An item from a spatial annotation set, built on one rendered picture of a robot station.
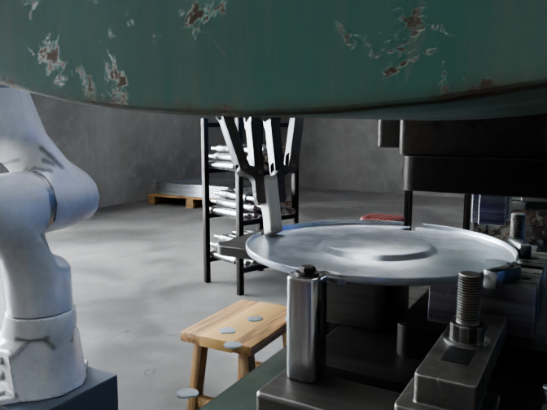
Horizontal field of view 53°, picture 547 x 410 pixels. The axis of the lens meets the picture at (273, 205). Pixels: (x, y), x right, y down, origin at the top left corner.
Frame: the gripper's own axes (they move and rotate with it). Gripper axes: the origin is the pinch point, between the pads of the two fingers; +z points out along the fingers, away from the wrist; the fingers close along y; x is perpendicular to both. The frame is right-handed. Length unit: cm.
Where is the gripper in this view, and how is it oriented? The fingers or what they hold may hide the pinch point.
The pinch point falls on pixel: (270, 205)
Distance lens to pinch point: 68.0
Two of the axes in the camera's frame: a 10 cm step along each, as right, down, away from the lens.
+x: 2.9, -1.9, -9.4
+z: 1.0, 9.8, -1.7
